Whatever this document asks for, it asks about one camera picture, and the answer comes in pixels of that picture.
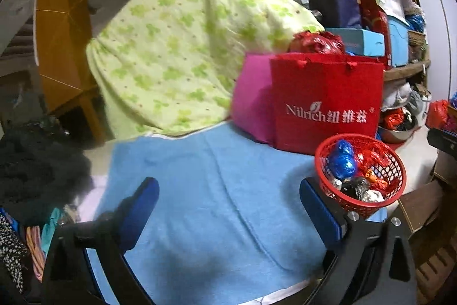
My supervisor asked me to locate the red plastic bag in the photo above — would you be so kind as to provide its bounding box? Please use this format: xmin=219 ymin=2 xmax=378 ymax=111
xmin=288 ymin=31 xmax=346 ymax=54
xmin=426 ymin=100 xmax=448 ymax=129
xmin=356 ymin=142 xmax=390 ymax=176

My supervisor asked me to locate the black plastic garbage bag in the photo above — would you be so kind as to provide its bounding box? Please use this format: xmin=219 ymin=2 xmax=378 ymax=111
xmin=340 ymin=176 xmax=370 ymax=200

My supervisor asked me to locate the orange paper package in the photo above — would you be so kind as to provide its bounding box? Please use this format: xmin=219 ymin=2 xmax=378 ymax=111
xmin=364 ymin=170 xmax=390 ymax=192

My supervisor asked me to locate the blue plastic bag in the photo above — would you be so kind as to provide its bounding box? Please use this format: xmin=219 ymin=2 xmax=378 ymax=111
xmin=328 ymin=139 xmax=358 ymax=181

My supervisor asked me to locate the red plastic bag on floor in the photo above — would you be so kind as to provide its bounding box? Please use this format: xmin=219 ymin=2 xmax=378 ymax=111
xmin=426 ymin=100 xmax=448 ymax=129

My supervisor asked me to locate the teal and striped clothes pile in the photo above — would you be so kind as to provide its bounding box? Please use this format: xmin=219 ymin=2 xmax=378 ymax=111
xmin=1 ymin=204 xmax=80 ymax=295

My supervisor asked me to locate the red plastic mesh basket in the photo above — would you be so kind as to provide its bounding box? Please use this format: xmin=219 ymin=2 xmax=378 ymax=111
xmin=314 ymin=134 xmax=407 ymax=218

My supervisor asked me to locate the black fuzzy garment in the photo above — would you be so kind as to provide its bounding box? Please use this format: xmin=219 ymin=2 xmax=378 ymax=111
xmin=1 ymin=117 xmax=94 ymax=226

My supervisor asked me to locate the blue plastic storage bin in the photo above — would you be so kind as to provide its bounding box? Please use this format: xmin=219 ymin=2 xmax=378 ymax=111
xmin=387 ymin=15 xmax=409 ymax=67

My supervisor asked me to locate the light blue cardboard box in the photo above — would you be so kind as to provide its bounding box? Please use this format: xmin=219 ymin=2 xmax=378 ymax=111
xmin=326 ymin=28 xmax=385 ymax=57

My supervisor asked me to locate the red Nilrich paper bag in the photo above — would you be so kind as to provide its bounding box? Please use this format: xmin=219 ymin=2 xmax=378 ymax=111
xmin=270 ymin=53 xmax=384 ymax=155

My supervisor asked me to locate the dark red gift box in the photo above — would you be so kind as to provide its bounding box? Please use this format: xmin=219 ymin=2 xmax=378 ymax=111
xmin=357 ymin=0 xmax=392 ymax=70

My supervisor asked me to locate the light blue towel blanket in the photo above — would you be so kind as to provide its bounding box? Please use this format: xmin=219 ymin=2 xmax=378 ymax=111
xmin=98 ymin=123 xmax=325 ymax=304

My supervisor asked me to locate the red plastic bag behind tote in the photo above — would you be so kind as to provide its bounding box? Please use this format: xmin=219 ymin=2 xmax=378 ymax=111
xmin=288 ymin=31 xmax=346 ymax=54

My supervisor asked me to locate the magenta pillow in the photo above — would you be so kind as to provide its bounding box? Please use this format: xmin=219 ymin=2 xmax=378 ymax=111
xmin=230 ymin=53 xmax=276 ymax=145

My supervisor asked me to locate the green clover patterned quilt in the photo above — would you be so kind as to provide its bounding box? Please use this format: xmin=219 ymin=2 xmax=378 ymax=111
xmin=86 ymin=0 xmax=322 ymax=139

